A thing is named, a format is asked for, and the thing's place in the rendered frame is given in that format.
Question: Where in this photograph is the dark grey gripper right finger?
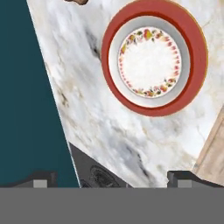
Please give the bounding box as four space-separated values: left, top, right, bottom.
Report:
166 170 224 189

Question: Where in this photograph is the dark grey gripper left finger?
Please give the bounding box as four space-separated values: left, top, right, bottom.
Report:
8 171 58 189

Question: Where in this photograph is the light wooden cutting board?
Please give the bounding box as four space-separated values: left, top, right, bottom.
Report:
192 105 224 187

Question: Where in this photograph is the brown steak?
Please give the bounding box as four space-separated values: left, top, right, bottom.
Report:
63 0 89 6

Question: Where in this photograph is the black hob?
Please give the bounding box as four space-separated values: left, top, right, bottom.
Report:
67 142 134 189

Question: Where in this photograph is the red rimmed floral bowl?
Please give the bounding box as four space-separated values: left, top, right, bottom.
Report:
101 0 209 118

